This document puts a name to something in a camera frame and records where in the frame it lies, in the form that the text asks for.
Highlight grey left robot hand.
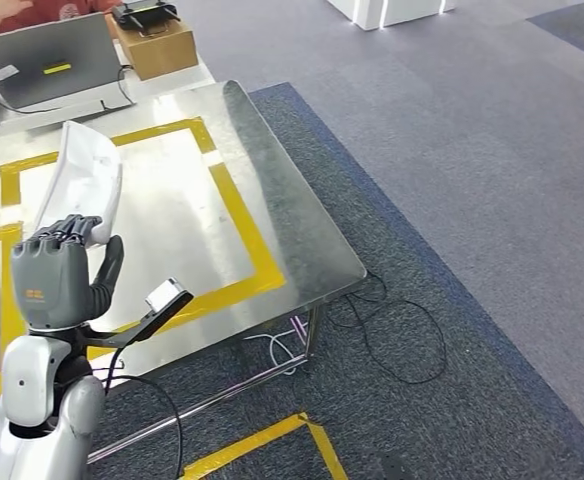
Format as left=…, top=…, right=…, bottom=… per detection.
left=10, top=213, right=125, bottom=333

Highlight white cable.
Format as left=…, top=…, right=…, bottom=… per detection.
left=244, top=316, right=309, bottom=378

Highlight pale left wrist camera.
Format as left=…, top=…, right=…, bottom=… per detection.
left=145, top=278, right=184, bottom=315

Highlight white curved plastic part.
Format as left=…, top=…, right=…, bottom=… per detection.
left=34, top=120, right=124, bottom=249

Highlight black floor cable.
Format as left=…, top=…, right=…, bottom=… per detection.
left=324, top=271, right=448, bottom=387

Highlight grey laptop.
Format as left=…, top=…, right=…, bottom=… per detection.
left=0, top=13, right=136, bottom=130

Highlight black router with antennas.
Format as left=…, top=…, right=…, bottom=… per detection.
left=112, top=0, right=180, bottom=32

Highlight steel workbench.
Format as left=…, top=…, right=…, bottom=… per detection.
left=0, top=79, right=368, bottom=465

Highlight large yellow bench tape square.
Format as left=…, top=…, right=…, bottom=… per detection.
left=0, top=117, right=287, bottom=362

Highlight brown cardboard box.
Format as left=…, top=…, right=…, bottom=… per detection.
left=104, top=13, right=199, bottom=82

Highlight white desk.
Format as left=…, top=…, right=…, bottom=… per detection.
left=0, top=56, right=217, bottom=140

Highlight black camera bracket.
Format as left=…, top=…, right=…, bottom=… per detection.
left=79, top=288, right=195, bottom=351

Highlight white cabinet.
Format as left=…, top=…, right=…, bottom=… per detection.
left=327, top=0, right=457, bottom=32

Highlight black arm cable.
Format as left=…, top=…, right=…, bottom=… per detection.
left=103, top=344, right=184, bottom=480

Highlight person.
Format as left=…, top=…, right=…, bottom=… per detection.
left=0, top=0, right=123, bottom=38

